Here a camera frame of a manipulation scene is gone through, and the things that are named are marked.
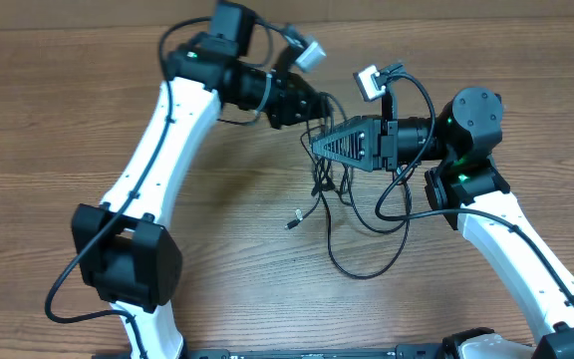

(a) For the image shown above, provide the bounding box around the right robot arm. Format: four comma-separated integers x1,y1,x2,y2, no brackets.
311,87,574,358

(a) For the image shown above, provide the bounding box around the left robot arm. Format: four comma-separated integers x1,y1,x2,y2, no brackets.
71,1,326,358

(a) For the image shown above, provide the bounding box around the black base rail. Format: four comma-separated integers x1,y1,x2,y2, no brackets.
92,326,537,359

